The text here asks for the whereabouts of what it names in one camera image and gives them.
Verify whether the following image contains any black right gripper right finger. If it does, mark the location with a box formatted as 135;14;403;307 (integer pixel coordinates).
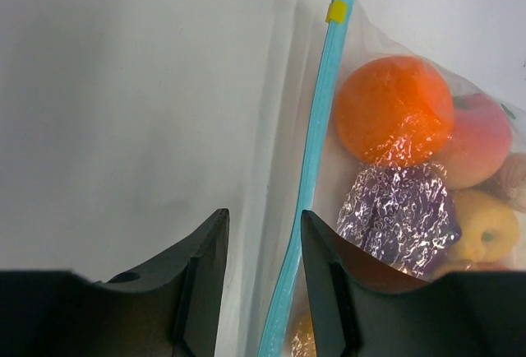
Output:
302;211;525;356

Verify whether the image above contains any clear zip top bag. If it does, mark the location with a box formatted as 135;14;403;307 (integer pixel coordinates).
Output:
257;0;525;356

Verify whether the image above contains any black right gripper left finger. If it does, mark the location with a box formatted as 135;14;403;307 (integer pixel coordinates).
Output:
1;209;229;356

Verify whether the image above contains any yellow fake pear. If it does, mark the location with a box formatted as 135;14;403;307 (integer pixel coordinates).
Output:
448;189;520;262

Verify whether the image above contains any pink fake peach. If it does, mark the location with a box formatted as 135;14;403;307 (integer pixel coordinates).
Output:
435;93;512;190

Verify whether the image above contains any yellow zip slider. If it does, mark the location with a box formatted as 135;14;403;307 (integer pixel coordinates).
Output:
325;0;348;24

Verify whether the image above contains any purple fake fruit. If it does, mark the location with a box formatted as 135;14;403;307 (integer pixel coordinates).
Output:
335;164;462;279

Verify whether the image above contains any red-orange fake pepper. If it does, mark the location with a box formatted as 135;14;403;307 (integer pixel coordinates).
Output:
432;261;510;280

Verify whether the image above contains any orange fake orange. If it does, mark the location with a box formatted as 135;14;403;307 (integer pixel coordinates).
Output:
334;55;454;166

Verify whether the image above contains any yellow-orange fake pretzel cluster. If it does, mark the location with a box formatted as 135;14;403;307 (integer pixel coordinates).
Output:
290;313;316;357

